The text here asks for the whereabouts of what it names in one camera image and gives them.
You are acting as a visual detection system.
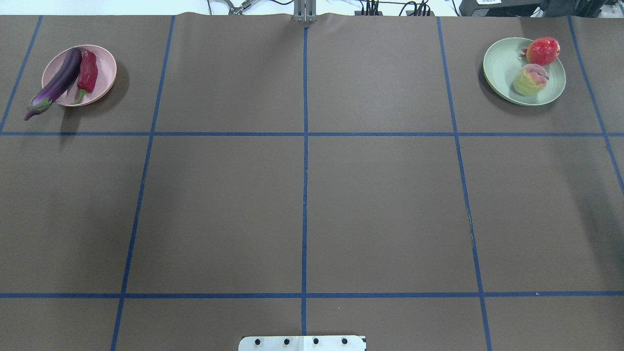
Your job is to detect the peach fruit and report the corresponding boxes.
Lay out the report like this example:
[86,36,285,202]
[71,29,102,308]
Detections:
[512,63,549,96]

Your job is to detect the red chili pepper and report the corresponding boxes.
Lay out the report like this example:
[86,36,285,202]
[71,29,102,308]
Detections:
[73,50,98,105]

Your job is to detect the red pomegranate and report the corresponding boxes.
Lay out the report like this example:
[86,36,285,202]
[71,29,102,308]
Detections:
[520,37,560,66]

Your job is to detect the purple eggplant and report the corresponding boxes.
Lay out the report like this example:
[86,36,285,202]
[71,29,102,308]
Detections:
[24,47,82,121]

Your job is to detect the green plate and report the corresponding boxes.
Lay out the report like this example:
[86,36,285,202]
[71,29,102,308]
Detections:
[482,37,566,106]

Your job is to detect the pink plate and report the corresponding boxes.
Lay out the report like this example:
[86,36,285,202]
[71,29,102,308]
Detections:
[40,44,117,107]

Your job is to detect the aluminium frame post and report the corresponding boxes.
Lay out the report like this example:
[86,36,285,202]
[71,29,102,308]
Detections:
[293,0,318,23]

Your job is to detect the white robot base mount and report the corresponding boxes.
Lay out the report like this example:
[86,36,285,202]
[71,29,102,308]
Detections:
[238,335,367,351]

